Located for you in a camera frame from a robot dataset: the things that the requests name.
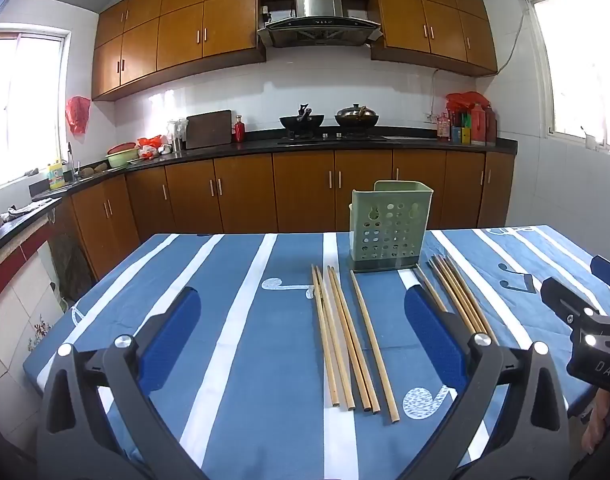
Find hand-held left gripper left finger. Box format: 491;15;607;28
37;287;208;480

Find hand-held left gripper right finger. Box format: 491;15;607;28
404;285;570;480

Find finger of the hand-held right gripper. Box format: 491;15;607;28
590;255;610;295
541;276;603;328

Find green perforated utensil holder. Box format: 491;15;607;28
348;180;434;273

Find person's right hand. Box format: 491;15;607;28
582;389;610;456

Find blue white striped tablecloth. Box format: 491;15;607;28
22;225;610;480

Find brown base cabinets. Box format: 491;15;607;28
50;150;516;281

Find green plastic basin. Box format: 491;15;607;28
106;151;142;169

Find grey rag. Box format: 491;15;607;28
5;197;53;218

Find red white plastic bag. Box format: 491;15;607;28
137;135;170;160

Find yellow dish soap bottle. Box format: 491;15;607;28
47;159;66;191

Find metal sink faucet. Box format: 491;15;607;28
66;142;83;181

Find kitchen window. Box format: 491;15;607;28
0;24;72;192
517;0;610;158

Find dark wooden cutting board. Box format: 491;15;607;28
186;109;234;150

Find black kitchen countertop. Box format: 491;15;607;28
0;129;518;266

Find gas stove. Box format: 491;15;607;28
277;130;388;142

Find black wok with lid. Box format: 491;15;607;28
334;103;380;128

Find steel range hood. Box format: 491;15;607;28
257;0;384;49

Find brown wall cabinets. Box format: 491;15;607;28
91;0;499;102

